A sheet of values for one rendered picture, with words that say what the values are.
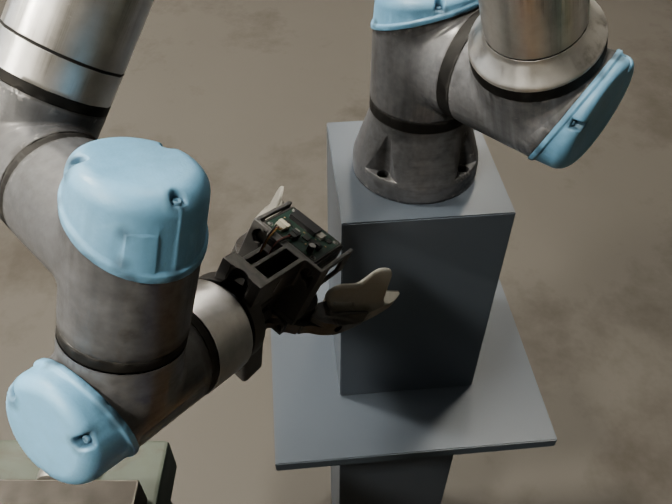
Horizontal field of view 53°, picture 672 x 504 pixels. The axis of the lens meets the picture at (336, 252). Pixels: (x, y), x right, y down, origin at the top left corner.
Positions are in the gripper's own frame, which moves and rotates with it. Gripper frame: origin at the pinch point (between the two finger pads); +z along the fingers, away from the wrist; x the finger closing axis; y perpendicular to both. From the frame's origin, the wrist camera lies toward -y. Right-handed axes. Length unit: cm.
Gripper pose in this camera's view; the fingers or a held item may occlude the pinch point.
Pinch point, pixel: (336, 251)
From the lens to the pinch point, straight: 66.9
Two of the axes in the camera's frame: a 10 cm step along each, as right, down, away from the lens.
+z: 4.9, -3.4, 8.1
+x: -7.7, -6.0, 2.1
